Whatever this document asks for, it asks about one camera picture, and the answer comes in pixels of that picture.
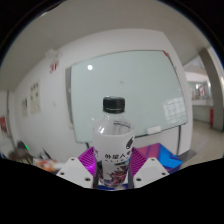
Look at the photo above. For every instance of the small white wall poster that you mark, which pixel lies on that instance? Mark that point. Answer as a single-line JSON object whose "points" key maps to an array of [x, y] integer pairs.
{"points": [[25, 106]]}

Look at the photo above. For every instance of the blue and white cardboard box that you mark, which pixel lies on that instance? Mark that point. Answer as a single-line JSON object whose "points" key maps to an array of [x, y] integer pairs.
{"points": [[166, 158]]}

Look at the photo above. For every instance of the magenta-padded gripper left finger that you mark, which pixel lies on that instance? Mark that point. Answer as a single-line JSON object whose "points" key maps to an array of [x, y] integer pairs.
{"points": [[73, 171]]}

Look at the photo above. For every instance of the clear black-capped drink bottle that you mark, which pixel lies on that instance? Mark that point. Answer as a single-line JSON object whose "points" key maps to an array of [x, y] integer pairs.
{"points": [[113, 143]]}

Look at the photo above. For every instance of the large glass whiteboard on stand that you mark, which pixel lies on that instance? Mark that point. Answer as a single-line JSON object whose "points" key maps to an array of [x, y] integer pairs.
{"points": [[133, 90]]}

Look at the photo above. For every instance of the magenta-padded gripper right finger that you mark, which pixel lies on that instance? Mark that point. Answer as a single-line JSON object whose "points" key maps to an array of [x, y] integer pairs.
{"points": [[151, 171]]}

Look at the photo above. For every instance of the red fire extinguisher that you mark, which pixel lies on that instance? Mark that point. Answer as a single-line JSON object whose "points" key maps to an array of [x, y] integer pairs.
{"points": [[211, 116]]}

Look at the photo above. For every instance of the large white wall poster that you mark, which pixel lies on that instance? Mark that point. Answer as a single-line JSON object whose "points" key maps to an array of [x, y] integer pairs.
{"points": [[35, 97]]}

